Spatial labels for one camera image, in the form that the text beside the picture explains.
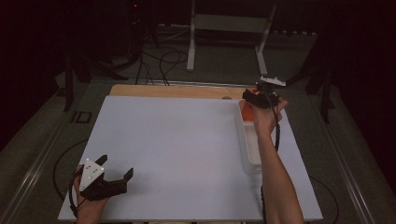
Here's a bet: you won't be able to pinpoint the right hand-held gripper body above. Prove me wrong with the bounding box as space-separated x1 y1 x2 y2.
242 76 287 110

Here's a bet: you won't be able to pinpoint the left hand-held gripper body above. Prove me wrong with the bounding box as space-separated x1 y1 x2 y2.
78 158 129 202

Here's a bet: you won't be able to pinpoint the orange phone case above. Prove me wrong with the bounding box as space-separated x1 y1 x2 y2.
242 88 258 122

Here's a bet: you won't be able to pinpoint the long white plastic tray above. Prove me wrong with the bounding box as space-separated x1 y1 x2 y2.
237 99 265 175

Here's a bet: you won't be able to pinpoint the person's right hand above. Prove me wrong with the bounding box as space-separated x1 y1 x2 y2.
248 98 289 138

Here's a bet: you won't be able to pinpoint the person's left hand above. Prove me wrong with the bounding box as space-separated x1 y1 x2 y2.
74 166 110 224

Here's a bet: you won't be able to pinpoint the white work mat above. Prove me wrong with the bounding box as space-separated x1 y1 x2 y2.
57 95 324 222

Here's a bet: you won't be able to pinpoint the black tripod stand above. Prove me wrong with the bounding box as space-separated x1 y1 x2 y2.
64 50 129 113
270 60 336 125

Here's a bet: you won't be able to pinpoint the white power strip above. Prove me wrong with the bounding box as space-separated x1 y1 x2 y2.
273 30 318 36

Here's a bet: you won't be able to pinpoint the black equipment stand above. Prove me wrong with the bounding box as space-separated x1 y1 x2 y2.
123 0 161 63

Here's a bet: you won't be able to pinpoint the left hand-held gripper cable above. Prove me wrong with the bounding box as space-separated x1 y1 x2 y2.
51 138 90 218

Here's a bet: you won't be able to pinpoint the hand-held gripper cable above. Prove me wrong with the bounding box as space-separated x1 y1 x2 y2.
260 104 340 224
51 138 90 218

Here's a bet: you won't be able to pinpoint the right hand-held gripper cable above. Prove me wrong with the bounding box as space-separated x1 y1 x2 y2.
260 104 340 224

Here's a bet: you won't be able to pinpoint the black square floor frame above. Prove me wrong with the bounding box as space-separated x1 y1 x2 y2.
70 110 93 124

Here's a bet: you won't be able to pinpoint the metal floor rail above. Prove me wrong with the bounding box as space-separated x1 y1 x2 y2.
311 102 376 224
0 118 69 224

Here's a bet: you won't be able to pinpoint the white metal stand frame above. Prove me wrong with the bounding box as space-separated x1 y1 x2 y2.
186 0 278 77

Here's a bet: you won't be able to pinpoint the black floor cable loops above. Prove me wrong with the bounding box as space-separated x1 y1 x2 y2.
134 48 190 87

